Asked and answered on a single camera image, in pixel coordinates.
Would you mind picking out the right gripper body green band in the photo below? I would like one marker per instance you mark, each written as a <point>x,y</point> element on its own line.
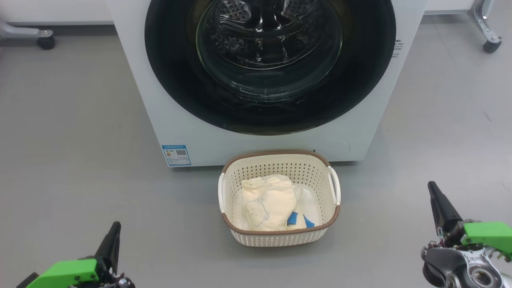
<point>488,236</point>

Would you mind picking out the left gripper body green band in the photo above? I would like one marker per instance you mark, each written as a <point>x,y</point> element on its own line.
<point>68,272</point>

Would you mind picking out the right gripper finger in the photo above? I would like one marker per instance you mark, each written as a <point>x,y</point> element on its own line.
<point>443,212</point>

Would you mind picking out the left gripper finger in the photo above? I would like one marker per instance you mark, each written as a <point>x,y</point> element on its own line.
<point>111,248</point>

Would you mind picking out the round dark glass washer door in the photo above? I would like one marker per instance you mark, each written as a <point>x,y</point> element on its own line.
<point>360,80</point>

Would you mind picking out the cream garment with bear print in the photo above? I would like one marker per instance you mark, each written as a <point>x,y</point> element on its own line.
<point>268,200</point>

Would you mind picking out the white front-load washing machine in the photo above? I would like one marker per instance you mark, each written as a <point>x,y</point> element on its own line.
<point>180,132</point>

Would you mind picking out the blue energy label sticker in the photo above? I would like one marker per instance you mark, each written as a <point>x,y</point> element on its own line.
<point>176,155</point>

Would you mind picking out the cream perforated laundry basket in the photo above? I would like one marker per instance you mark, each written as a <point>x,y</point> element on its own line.
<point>256,168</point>

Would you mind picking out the white partition board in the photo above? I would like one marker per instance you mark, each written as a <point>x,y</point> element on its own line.
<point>40,10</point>

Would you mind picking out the metal frame leg with caster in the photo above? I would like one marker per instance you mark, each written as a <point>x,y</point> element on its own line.
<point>482,24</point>
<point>24,32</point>

